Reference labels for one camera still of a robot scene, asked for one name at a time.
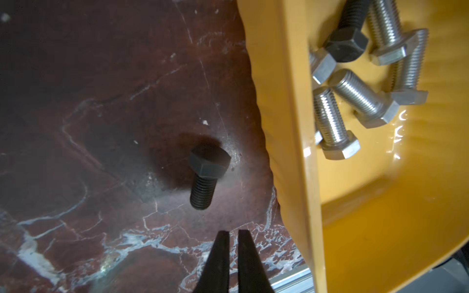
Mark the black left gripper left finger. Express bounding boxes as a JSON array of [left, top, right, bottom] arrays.
[[193, 231, 230, 293]]

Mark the black hex bolt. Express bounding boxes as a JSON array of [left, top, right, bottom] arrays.
[[188, 143, 231, 210], [324, 0, 371, 63]]

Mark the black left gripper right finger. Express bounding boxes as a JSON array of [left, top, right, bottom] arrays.
[[238, 230, 274, 293]]

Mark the yellow plastic storage tray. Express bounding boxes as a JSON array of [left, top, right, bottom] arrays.
[[238, 1, 469, 293]]

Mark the silver hex bolt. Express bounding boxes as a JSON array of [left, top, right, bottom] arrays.
[[390, 28, 429, 106], [313, 87, 360, 161], [309, 48, 337, 85], [368, 0, 418, 66], [329, 68, 399, 129], [315, 129, 323, 145]]

